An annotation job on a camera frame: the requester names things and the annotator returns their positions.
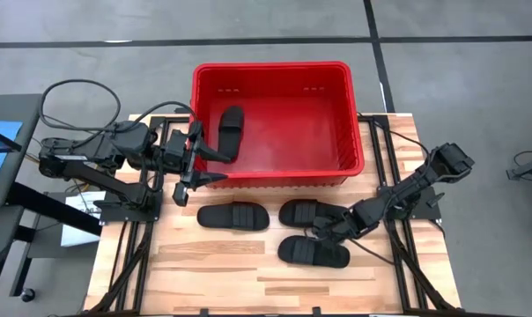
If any white printed paper sheet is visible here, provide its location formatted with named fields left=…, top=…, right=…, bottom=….
left=65, top=189, right=107, bottom=217

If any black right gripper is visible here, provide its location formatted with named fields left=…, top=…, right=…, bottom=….
left=313, top=203, right=375, bottom=246

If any black stand beam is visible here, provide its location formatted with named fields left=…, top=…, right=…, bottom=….
left=4, top=181, right=103, bottom=237

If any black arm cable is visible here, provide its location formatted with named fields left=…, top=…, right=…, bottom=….
left=115, top=100, right=201, bottom=133
left=347, top=237, right=397, bottom=267
left=39, top=78, right=122, bottom=133

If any black aluminium table frame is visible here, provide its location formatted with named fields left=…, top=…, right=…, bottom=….
left=358, top=114, right=461, bottom=314
left=89, top=114, right=196, bottom=314

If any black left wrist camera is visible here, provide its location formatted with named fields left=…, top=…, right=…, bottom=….
left=172, top=181, right=191, bottom=208

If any black rubber slide sandal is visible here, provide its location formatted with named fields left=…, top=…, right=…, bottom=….
left=216, top=105, right=246, bottom=163
left=277, top=234, right=351, bottom=269
left=196, top=201, right=270, bottom=232
left=277, top=198, right=351, bottom=229

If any grey floor stand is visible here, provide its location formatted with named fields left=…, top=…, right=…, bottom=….
left=506, top=150, right=532, bottom=181

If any red plastic bin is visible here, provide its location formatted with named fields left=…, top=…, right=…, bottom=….
left=189, top=60, right=366, bottom=189

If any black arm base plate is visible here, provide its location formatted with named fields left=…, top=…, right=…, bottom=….
left=99, top=188, right=164, bottom=224
left=377, top=184, right=443, bottom=221

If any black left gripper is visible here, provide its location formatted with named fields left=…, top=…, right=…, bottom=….
left=162, top=119, right=233, bottom=192

